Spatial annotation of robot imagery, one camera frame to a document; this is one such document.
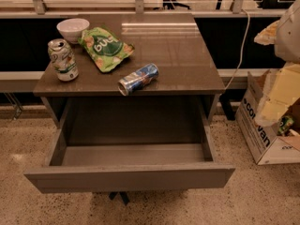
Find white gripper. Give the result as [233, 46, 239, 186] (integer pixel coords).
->
[254, 0, 300, 127]

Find blue silver redbull can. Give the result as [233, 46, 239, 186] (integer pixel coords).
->
[118, 63, 159, 96]

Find green can in box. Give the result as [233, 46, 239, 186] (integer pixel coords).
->
[277, 115, 294, 136]

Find open grey top drawer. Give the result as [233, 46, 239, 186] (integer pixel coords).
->
[24, 96, 234, 193]

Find green white soda can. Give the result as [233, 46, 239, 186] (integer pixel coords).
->
[48, 38, 79, 82]

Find cardboard box with lettering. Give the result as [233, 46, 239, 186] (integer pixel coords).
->
[235, 69, 300, 165]

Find green chip bag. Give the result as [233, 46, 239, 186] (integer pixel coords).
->
[78, 27, 135, 73]

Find grey cabinet table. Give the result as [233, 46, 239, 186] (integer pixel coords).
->
[34, 13, 225, 119]

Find white ceramic bowl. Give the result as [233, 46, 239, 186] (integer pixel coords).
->
[56, 18, 90, 44]

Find white cable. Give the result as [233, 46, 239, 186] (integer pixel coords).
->
[223, 8, 252, 91]

